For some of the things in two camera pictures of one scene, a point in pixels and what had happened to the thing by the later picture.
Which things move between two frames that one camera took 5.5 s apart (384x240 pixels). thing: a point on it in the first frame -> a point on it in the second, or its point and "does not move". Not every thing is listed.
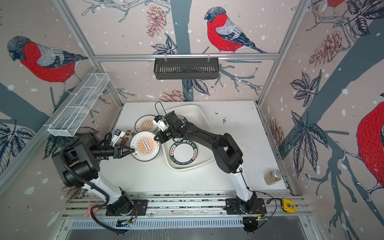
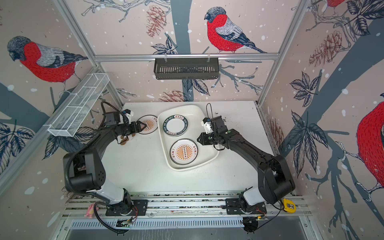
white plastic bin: (188, 154) does not move
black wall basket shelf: (186, 68) does not move
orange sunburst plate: (145, 123) does not move
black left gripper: (118, 150) -> (138, 126)
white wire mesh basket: (76, 107) does not move
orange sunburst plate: (146, 148) -> (183, 151)
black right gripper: (164, 136) -> (203, 136)
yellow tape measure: (289, 206) does not move
